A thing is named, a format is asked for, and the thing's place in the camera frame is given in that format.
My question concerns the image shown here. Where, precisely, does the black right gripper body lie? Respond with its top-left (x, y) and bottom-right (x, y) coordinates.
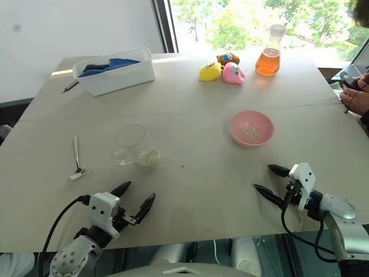
top-left (283, 177), bottom-right (303, 207)

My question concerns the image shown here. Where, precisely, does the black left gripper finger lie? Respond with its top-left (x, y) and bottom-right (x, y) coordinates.
top-left (110, 181), bottom-right (133, 198)
top-left (134, 192), bottom-right (157, 225)

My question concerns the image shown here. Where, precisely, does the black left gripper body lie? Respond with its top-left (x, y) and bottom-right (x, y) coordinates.
top-left (111, 205), bottom-right (142, 232)

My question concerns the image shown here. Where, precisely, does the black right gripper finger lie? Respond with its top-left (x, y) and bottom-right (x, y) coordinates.
top-left (268, 164), bottom-right (292, 178)
top-left (253, 183), bottom-right (287, 208)

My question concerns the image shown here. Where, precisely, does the black phone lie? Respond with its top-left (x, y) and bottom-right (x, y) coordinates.
top-left (340, 70), bottom-right (362, 91)

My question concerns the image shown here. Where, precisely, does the pale green crumbly clump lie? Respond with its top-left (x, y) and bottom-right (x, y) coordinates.
top-left (135, 148), bottom-right (161, 168)

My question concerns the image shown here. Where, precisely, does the white plastic bin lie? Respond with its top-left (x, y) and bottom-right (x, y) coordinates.
top-left (72, 47), bottom-right (157, 97)

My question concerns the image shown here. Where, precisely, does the person's bare hand with wristband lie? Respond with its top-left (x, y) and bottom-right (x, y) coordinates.
top-left (340, 84), bottom-right (369, 110)

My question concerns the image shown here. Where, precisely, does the clear glass cup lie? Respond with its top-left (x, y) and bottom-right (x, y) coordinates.
top-left (111, 124), bottom-right (161, 168)

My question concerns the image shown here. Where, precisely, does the pink bowl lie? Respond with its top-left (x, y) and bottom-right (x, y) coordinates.
top-left (229, 110), bottom-right (274, 148)

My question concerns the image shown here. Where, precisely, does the silver metal spoon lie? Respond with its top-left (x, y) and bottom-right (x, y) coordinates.
top-left (68, 134), bottom-right (86, 182)

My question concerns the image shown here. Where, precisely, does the person's dark sleeve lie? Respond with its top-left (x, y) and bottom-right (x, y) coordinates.
top-left (359, 105), bottom-right (369, 129)

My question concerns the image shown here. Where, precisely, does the pink plush toy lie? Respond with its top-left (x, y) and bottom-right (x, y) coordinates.
top-left (221, 62), bottom-right (247, 85)

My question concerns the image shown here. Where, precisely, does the glass flask with orange liquid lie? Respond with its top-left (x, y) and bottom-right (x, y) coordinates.
top-left (255, 24), bottom-right (287, 77)

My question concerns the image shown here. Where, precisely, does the black and silver pen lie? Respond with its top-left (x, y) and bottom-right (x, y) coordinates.
top-left (61, 80), bottom-right (80, 94)

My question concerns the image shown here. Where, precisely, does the white rounded object under table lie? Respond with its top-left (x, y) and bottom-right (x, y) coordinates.
top-left (0, 252), bottom-right (36, 277)

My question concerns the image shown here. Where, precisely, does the yellow plush toy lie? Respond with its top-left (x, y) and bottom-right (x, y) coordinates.
top-left (199, 61), bottom-right (224, 83)

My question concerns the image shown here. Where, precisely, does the brown plush toy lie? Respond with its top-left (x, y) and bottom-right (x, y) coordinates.
top-left (216, 51), bottom-right (241, 67)

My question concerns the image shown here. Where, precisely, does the blue cloth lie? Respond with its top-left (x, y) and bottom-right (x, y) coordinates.
top-left (78, 58), bottom-right (142, 78)

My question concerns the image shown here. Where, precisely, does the grey laptop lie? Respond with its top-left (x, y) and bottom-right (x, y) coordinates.
top-left (342, 36), bottom-right (369, 78)

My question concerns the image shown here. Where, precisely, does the person's dark hair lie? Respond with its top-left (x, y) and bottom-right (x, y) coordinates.
top-left (352, 0), bottom-right (369, 29)

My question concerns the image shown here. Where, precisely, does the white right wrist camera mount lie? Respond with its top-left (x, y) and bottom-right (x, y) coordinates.
top-left (288, 162), bottom-right (317, 212)

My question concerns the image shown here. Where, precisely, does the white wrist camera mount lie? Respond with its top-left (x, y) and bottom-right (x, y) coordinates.
top-left (88, 192), bottom-right (121, 239)
top-left (288, 162), bottom-right (317, 212)

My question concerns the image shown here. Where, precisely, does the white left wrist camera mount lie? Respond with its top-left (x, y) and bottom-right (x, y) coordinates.
top-left (88, 192), bottom-right (121, 239)

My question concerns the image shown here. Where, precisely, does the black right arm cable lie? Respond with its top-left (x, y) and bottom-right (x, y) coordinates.
top-left (281, 199), bottom-right (338, 263)

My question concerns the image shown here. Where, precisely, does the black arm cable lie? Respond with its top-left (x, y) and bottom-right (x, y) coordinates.
top-left (281, 199), bottom-right (338, 263)
top-left (39, 194), bottom-right (92, 277)

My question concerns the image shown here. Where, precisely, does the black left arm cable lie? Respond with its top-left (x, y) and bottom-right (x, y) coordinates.
top-left (39, 194), bottom-right (92, 277)

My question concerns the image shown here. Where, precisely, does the black window frame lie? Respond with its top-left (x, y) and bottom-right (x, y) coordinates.
top-left (152, 0), bottom-right (180, 54)

